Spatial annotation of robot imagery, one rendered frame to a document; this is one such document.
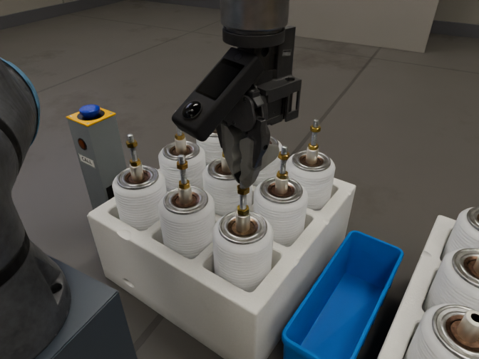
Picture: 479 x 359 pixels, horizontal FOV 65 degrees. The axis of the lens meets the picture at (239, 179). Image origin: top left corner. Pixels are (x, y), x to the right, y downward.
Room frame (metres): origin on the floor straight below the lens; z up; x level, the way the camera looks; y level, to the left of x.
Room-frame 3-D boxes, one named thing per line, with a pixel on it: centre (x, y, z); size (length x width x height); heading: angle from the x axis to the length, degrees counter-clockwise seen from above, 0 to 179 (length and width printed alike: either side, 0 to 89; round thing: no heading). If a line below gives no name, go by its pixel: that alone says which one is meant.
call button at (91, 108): (0.71, 0.30, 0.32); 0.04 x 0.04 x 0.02
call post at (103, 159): (0.71, 0.30, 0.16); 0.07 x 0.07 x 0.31; 55
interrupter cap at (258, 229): (0.44, -0.01, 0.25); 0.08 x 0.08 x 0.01
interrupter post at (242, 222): (0.44, -0.01, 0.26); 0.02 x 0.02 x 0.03
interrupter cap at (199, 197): (0.51, 0.09, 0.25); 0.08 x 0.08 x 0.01
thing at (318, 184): (0.63, -0.14, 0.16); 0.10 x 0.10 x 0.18
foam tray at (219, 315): (0.60, 0.02, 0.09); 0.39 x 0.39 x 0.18; 55
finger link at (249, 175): (0.44, -0.03, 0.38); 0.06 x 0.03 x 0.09; 130
